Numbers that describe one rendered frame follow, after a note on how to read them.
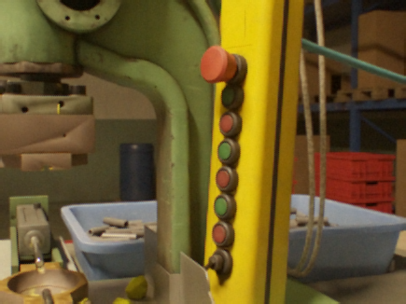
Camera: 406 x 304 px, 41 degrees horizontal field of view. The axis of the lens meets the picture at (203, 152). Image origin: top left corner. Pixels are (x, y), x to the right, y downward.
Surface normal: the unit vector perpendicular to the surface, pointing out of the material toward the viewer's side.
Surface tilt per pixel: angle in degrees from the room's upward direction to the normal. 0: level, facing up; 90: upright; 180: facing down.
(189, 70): 90
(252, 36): 85
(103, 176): 90
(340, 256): 100
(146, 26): 90
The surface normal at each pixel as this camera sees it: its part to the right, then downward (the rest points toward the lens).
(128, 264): 0.33, 0.22
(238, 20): -0.73, -0.06
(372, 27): -0.94, 0.02
